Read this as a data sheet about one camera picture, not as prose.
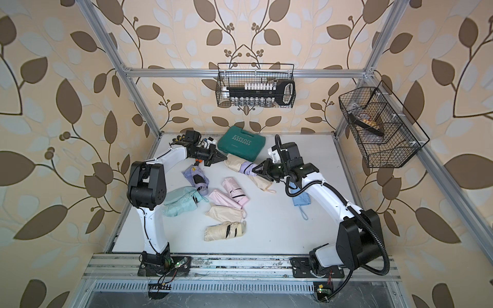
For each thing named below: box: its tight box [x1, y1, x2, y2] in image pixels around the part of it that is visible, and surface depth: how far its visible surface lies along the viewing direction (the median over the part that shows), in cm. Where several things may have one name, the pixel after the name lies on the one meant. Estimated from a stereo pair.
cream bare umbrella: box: [203, 220, 247, 242], surface depth 82 cm
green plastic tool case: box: [216, 125, 267, 162], surface depth 114 cm
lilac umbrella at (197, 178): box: [181, 164, 210, 196], surface depth 98 cm
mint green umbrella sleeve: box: [163, 186, 198, 205], surface depth 93 cm
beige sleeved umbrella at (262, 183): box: [248, 174, 277, 194], surface depth 97 cm
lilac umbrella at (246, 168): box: [238, 161, 259, 177], surface depth 82 cm
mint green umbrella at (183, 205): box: [163, 190, 203, 217], surface depth 90 cm
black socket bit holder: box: [222, 79, 296, 107], surface depth 86 cm
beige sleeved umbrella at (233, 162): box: [224, 153, 246, 173], surface depth 89 cm
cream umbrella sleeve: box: [205, 205, 248, 223], surface depth 88 cm
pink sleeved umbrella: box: [222, 177, 250, 207], surface depth 93 cm
